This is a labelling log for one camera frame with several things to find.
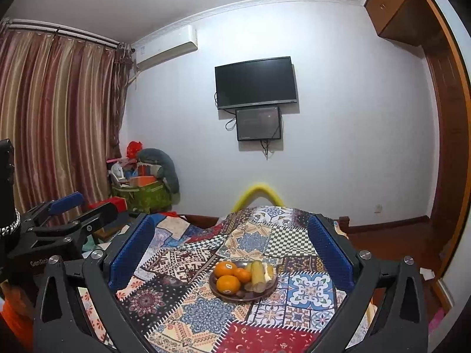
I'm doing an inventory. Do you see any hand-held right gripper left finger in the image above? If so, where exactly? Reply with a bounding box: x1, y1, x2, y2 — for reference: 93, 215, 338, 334
35, 213, 157, 353

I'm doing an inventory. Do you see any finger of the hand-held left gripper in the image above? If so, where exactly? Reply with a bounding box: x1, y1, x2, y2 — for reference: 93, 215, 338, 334
21, 191, 85, 226
29, 202, 119, 244

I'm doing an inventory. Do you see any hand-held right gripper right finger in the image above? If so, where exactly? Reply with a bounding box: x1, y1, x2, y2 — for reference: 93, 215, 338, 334
307, 213, 429, 353

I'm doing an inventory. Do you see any brown plate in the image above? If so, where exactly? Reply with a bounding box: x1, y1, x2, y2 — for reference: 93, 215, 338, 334
208, 260, 279, 304

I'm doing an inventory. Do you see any yellow banana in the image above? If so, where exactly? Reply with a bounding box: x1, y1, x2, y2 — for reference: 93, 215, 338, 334
243, 263, 257, 292

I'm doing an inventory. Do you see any large orange with sticker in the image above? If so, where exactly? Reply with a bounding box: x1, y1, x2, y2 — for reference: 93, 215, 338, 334
216, 275, 241, 295

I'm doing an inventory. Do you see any person's left hand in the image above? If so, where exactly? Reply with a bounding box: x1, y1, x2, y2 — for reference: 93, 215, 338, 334
0, 277, 37, 339

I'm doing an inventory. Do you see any red box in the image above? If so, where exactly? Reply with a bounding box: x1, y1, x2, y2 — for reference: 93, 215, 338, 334
86, 198, 128, 214

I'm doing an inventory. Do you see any green patterned bag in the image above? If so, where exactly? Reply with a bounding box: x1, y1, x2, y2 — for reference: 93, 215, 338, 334
111, 180, 173, 214

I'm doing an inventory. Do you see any orange cardboard box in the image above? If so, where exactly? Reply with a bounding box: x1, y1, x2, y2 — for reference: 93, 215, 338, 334
129, 176, 158, 188

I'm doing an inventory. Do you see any orange floral sheet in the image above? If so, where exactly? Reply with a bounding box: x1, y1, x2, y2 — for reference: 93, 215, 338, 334
75, 287, 115, 350

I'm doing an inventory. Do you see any cut banana piece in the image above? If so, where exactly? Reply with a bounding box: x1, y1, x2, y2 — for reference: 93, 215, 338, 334
255, 260, 267, 291

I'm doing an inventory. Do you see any striped brown curtain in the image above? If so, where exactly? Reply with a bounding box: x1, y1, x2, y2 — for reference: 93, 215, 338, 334
0, 22, 127, 226

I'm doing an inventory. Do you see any wooden bed footboard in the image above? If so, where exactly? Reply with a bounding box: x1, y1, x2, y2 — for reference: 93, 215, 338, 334
177, 213, 350, 234

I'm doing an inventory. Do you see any patchwork printed blanket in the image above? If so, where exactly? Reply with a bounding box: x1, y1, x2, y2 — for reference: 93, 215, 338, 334
77, 206, 372, 353

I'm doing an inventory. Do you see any small orange with sticker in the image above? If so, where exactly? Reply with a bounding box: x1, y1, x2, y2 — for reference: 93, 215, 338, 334
214, 261, 238, 279

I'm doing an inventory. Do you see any yellow curved chair back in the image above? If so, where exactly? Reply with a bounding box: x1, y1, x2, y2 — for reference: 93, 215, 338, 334
235, 182, 285, 211

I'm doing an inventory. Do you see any curtain rod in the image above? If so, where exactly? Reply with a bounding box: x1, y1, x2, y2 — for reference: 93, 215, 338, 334
0, 17, 130, 51

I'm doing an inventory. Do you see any white air conditioner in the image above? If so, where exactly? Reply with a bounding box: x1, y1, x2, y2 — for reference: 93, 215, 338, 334
131, 25, 198, 71

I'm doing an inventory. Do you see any wooden wardrobe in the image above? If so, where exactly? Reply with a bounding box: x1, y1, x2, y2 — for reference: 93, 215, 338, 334
364, 0, 471, 274

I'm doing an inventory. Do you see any black hanging cable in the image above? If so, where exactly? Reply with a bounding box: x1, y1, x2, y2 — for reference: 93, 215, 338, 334
260, 139, 277, 161

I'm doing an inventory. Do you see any small wall monitor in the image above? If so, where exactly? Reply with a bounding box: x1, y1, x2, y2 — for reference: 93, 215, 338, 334
235, 106, 283, 142

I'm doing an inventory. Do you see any black wall television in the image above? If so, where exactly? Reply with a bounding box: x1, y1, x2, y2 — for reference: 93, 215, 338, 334
214, 56, 298, 110

